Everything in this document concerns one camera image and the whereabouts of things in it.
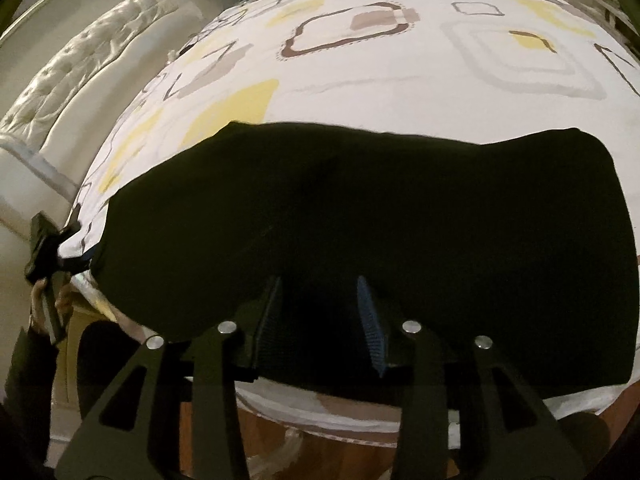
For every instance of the black pants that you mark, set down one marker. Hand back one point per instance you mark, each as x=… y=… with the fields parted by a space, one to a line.
x=375 y=230

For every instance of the framed wall picture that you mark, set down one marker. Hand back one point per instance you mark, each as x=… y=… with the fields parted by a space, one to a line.
x=45 y=2

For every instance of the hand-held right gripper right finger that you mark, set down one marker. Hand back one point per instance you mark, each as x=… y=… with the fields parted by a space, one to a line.
x=371 y=325

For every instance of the bed with patterned sheet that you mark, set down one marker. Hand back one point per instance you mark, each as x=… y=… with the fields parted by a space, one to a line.
x=400 y=70

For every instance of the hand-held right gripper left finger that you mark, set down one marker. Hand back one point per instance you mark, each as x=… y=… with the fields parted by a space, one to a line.
x=267 y=330

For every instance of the white tufted headboard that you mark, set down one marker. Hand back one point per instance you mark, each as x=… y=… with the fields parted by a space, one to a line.
x=75 y=75

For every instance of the person's left forearm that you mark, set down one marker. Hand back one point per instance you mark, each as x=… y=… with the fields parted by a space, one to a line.
x=27 y=370

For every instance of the person's dark trouser leg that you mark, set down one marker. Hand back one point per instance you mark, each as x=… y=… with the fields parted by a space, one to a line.
x=105 y=350

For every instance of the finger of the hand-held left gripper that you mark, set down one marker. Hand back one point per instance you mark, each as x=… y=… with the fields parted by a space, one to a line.
x=65 y=245

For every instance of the person's left hand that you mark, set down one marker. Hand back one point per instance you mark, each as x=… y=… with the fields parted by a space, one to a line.
x=37 y=305

